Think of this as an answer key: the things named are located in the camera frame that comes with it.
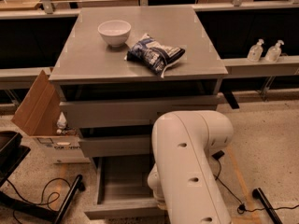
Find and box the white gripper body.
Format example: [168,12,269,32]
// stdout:
[148,164,165,205]

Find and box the grey bottom drawer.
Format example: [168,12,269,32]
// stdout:
[85,154,165,220]

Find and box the grey drawer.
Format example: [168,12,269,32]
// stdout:
[85,154,165,220]
[78,134,151,158]
[60,95,219,128]

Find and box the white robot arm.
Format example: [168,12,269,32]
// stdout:
[148,110,234,224]

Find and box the grey middle drawer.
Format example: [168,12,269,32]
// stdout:
[78,134,151,158]

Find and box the grey top drawer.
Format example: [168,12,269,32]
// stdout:
[60,95,219,128]

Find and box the grey drawer cabinet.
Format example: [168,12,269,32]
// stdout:
[49,5,229,161]

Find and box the open cardboard box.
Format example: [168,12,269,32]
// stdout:
[12,71,90,163]

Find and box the black power adapter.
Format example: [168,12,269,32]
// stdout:
[212,150,225,161]

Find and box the black stand leg right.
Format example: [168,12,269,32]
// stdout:
[252,188,282,224]

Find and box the black stand base left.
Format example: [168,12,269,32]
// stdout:
[0,175,85,224]

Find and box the white bottle in box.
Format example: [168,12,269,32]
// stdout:
[57,113,67,130]

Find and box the blue white snack bag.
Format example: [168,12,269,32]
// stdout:
[125,34,185,77]

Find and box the black bin left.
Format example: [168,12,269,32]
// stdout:
[0,131,31,187]

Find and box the white ceramic bowl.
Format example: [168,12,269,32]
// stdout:
[98,20,132,47]

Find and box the left clear pump bottle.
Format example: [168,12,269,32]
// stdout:
[248,39,263,62]

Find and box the clear pump bottle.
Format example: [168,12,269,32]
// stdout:
[265,40,284,63]
[248,39,263,62]

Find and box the right clear pump bottle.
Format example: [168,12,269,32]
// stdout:
[265,40,284,63]

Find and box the black floor cable right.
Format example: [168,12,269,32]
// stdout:
[213,158,299,216]

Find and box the grey metal rail frame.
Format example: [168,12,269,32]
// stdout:
[0,0,299,110]

